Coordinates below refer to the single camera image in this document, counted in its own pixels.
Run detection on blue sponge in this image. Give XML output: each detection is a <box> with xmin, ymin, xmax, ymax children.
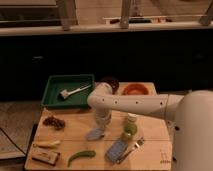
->
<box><xmin>105</xmin><ymin>139</ymin><xmax>128</xmax><ymax>163</ymax></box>

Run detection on orange bowl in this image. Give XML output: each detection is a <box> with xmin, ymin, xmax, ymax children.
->
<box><xmin>122</xmin><ymin>84</ymin><xmax>149</xmax><ymax>95</ymax></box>

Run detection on black cable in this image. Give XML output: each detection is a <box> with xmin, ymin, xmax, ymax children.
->
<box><xmin>0</xmin><ymin>127</ymin><xmax>27</xmax><ymax>156</ymax></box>

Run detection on green chili pepper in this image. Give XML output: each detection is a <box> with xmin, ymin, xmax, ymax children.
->
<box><xmin>67</xmin><ymin>150</ymin><xmax>96</xmax><ymax>167</ymax></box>

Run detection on brown box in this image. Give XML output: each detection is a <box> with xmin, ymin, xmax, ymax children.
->
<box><xmin>32</xmin><ymin>148</ymin><xmax>60</xmax><ymax>166</ymax></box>

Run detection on green plastic tray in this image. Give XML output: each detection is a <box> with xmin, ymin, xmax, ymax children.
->
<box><xmin>42</xmin><ymin>74</ymin><xmax>94</xmax><ymax>109</ymax></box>

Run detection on yellow banana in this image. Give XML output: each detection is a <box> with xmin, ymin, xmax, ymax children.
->
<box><xmin>33</xmin><ymin>141</ymin><xmax>61</xmax><ymax>148</ymax></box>

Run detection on white dish brush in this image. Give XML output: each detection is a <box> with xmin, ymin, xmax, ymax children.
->
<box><xmin>59</xmin><ymin>85</ymin><xmax>91</xmax><ymax>100</ymax></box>

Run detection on light blue towel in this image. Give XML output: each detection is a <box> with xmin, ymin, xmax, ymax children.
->
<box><xmin>86</xmin><ymin>127</ymin><xmax>105</xmax><ymax>141</ymax></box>

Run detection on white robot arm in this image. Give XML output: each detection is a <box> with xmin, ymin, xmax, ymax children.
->
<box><xmin>87</xmin><ymin>82</ymin><xmax>213</xmax><ymax>171</ymax></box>

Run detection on dark maroon bowl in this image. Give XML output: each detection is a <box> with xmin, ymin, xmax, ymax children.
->
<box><xmin>102</xmin><ymin>77</ymin><xmax>119</xmax><ymax>93</ymax></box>

